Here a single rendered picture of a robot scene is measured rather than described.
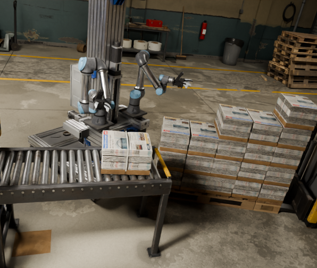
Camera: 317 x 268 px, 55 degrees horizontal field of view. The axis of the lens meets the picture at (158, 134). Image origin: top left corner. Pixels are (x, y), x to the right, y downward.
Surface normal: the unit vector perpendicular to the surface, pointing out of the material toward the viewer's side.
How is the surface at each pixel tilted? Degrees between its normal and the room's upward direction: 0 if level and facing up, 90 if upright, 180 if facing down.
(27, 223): 0
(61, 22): 90
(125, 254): 0
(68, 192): 90
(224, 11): 90
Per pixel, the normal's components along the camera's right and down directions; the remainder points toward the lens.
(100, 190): 0.26, 0.48
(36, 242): 0.15, -0.88
